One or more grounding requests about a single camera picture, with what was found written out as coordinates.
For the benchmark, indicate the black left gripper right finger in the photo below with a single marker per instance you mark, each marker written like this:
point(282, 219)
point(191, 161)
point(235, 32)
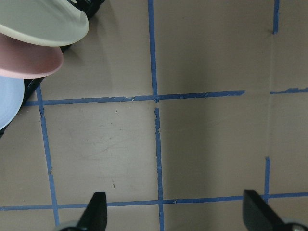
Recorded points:
point(258, 216)

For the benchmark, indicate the light blue plate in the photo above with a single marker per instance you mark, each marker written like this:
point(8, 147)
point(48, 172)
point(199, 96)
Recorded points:
point(11, 98)

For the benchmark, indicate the cream plate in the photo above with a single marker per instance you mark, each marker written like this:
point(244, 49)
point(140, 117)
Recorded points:
point(51, 23)

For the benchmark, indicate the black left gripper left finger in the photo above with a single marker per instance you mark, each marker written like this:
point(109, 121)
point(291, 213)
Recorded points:
point(94, 217)

